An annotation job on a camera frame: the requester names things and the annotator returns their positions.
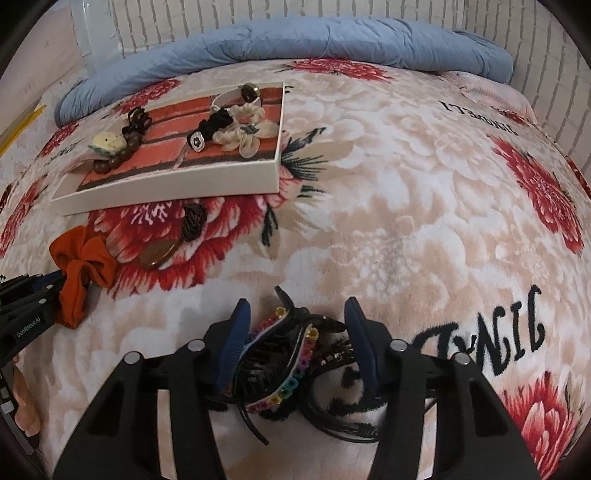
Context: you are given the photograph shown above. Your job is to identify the black scrunchie with rhinestone charm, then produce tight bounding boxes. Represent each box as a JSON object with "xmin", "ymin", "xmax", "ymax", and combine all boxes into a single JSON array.
[{"xmin": 186, "ymin": 108, "xmax": 235, "ymax": 151}]

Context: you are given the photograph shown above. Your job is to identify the cream scrunchie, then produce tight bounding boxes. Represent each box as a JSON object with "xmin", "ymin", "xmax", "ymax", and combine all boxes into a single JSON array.
[{"xmin": 225, "ymin": 102, "xmax": 267, "ymax": 128}]

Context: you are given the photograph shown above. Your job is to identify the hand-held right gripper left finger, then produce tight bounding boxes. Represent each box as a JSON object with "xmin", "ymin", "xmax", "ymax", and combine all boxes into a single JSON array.
[{"xmin": 52, "ymin": 298, "xmax": 253, "ymax": 480}]

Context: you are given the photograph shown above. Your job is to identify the white jewelry tray red lining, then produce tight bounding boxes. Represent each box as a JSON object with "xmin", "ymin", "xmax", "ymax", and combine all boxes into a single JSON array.
[{"xmin": 50, "ymin": 81, "xmax": 286, "ymax": 217}]

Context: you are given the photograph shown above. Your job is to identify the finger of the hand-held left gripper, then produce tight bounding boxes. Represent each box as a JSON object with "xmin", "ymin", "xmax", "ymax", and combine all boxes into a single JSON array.
[
  {"xmin": 0, "ymin": 287, "xmax": 62, "ymax": 320},
  {"xmin": 0, "ymin": 271, "xmax": 64, "ymax": 299}
]

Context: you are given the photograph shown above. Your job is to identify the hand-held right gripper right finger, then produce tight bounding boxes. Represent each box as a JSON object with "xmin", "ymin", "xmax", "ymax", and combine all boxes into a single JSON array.
[{"xmin": 345, "ymin": 296, "xmax": 541, "ymax": 480}]

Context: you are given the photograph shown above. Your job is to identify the black hair claw colourful flowers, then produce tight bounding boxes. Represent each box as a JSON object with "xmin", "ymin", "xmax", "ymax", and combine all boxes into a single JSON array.
[{"xmin": 230, "ymin": 285, "xmax": 348, "ymax": 447}]

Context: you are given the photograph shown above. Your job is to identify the person's left hand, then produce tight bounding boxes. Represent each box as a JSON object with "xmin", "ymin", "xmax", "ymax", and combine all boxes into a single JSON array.
[{"xmin": 11, "ymin": 356, "xmax": 41, "ymax": 437}]

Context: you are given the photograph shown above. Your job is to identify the blue rolled quilt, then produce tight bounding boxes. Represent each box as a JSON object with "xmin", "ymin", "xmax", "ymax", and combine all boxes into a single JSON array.
[{"xmin": 55, "ymin": 18, "xmax": 515, "ymax": 128}]

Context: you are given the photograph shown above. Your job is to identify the yellow tape strip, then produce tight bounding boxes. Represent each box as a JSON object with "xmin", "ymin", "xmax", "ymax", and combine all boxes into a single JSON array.
[{"xmin": 0, "ymin": 103, "xmax": 48, "ymax": 158}]

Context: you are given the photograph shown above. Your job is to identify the clear plastic sheet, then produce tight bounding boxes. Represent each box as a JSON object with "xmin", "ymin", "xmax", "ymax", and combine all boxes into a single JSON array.
[{"xmin": 75, "ymin": 0, "xmax": 122, "ymax": 75}]

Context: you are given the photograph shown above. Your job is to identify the pink pillow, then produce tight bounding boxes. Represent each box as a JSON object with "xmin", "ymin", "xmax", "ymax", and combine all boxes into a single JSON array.
[{"xmin": 454, "ymin": 68, "xmax": 539, "ymax": 136}]

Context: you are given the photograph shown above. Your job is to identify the white band wristwatch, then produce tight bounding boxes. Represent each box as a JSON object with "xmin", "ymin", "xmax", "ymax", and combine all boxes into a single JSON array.
[{"xmin": 211, "ymin": 82, "xmax": 262, "ymax": 110}]

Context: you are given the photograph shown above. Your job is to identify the small black hair claw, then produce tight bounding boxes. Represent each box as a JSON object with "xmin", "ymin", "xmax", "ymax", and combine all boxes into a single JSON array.
[{"xmin": 126, "ymin": 106, "xmax": 153, "ymax": 136}]

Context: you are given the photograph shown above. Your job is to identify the brown hair clip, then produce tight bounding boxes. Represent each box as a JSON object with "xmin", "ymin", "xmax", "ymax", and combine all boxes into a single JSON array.
[{"xmin": 140, "ymin": 202, "xmax": 209, "ymax": 271}]

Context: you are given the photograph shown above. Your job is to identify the black headband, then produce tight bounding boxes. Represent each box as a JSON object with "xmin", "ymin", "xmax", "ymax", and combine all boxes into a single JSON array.
[{"xmin": 299, "ymin": 318, "xmax": 440, "ymax": 445}]

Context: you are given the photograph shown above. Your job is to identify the cream cartoon hair clip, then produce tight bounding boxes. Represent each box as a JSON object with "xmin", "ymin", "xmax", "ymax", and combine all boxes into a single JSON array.
[{"xmin": 89, "ymin": 132, "xmax": 126, "ymax": 156}]

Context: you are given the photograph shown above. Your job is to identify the brown wooden bead bracelet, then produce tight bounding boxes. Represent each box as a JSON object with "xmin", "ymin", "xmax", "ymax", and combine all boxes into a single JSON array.
[{"xmin": 92, "ymin": 128, "xmax": 149, "ymax": 175}]

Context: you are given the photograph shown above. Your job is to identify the orange fabric hair bow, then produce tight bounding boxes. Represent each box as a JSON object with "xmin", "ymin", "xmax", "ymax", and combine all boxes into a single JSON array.
[{"xmin": 49, "ymin": 226, "xmax": 119, "ymax": 330}]

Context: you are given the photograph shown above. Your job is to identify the translucent cream bow clip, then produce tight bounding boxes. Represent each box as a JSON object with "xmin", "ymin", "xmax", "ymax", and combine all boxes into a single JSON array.
[{"xmin": 221, "ymin": 120, "xmax": 282, "ymax": 161}]

